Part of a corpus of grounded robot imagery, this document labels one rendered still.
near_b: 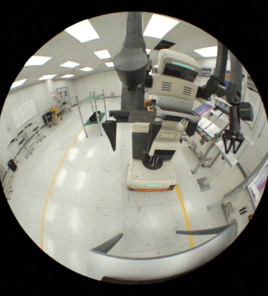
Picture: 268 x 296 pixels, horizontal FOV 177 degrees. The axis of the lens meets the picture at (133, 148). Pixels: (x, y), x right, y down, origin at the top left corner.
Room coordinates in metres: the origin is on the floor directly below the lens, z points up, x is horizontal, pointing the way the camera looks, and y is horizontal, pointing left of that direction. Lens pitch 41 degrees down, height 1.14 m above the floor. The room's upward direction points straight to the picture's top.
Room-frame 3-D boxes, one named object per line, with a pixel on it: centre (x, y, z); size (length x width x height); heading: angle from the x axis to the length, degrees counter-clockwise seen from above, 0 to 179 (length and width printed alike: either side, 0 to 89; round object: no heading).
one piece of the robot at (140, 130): (0.82, -0.25, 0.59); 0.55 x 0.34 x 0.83; 87
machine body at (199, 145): (1.08, -1.62, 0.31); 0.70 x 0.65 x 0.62; 5
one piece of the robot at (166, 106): (0.44, -0.23, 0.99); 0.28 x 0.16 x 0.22; 87
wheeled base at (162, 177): (0.73, -0.25, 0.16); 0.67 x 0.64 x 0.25; 177
